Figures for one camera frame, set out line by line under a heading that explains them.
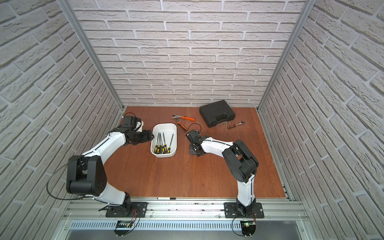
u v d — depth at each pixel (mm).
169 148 952
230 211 734
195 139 752
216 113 1100
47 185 387
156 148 947
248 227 706
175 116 1137
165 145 971
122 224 725
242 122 1100
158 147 954
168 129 1033
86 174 488
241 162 498
